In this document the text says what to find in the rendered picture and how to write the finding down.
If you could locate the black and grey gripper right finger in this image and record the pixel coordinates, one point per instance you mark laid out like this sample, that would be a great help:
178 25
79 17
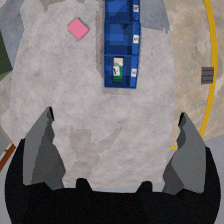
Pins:
191 173

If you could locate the pink square pad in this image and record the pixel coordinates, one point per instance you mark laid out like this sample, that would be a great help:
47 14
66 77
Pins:
78 28

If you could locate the blue rack of bins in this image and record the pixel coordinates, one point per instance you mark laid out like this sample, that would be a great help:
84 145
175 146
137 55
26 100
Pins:
118 39

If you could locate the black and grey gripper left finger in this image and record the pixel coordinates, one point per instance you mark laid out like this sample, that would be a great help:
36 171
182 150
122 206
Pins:
35 168

